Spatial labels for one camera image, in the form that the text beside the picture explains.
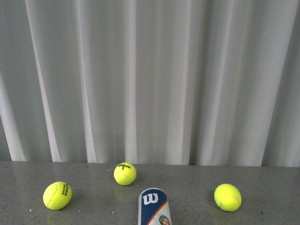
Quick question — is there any Wilson tennis ball can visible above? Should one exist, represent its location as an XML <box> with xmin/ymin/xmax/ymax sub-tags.
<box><xmin>137</xmin><ymin>188</ymin><xmax>172</xmax><ymax>225</ymax></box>

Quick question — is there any yellow Wilson 3 tennis ball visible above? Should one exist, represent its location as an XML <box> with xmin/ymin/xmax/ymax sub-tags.
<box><xmin>113</xmin><ymin>162</ymin><xmax>137</xmax><ymax>186</ymax></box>

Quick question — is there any plain yellow tennis ball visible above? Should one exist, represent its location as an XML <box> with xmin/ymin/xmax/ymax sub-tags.
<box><xmin>214</xmin><ymin>184</ymin><xmax>242</xmax><ymax>212</ymax></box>

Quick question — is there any yellow Head Team tennis ball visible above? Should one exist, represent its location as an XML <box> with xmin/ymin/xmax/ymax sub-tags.
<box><xmin>43</xmin><ymin>181</ymin><xmax>72</xmax><ymax>210</ymax></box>

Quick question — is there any white pleated curtain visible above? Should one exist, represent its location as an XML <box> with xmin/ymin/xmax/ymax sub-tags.
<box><xmin>0</xmin><ymin>0</ymin><xmax>300</xmax><ymax>167</ymax></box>

